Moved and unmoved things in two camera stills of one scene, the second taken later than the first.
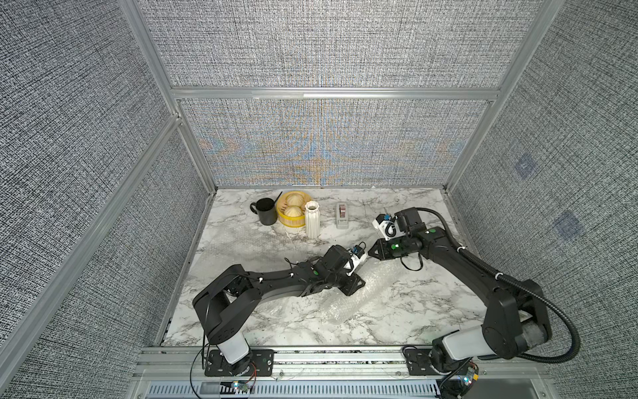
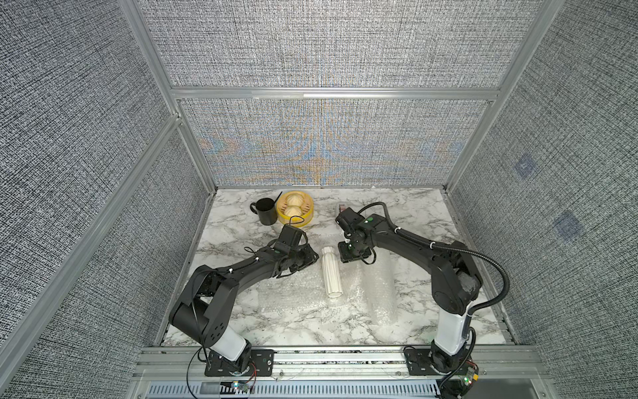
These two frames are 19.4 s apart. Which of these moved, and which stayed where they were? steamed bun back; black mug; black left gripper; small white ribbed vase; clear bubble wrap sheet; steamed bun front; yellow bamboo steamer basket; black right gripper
Moved: small white ribbed vase; black right gripper; black left gripper; clear bubble wrap sheet
Stayed: steamed bun front; yellow bamboo steamer basket; steamed bun back; black mug
